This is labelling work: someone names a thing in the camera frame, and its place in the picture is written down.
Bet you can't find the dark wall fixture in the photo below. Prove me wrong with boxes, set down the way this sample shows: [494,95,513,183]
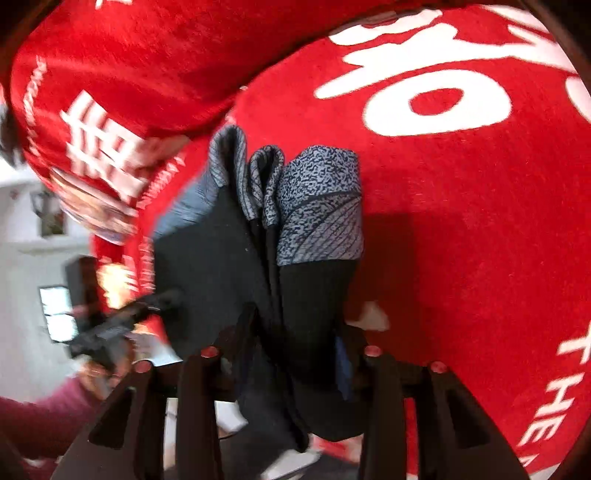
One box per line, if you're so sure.
[30,189,65,238]

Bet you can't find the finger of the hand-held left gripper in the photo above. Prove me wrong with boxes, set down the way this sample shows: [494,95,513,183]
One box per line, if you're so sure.
[124,288,183,324]

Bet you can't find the person's left hand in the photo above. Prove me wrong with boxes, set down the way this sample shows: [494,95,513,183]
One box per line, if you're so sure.
[76,355,137,391]

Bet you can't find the red printed quilt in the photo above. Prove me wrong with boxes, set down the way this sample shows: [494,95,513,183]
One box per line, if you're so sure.
[9,0,416,245]

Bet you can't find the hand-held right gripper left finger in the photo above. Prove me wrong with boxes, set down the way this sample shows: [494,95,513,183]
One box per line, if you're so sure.
[50,302,259,480]

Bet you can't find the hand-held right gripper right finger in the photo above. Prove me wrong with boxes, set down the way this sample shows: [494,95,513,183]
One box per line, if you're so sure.
[333,325,532,480]

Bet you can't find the black pants with grey waistband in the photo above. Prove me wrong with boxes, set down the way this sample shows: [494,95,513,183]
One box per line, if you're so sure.
[152,124,365,455]

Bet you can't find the bright window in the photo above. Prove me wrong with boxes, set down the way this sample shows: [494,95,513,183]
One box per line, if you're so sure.
[39,285,79,343]

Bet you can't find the red printed blanket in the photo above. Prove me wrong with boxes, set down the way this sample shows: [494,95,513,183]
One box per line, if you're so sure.
[92,4,591,476]

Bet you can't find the floral cloth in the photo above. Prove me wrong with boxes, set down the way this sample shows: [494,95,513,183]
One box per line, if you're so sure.
[51,168,139,245]

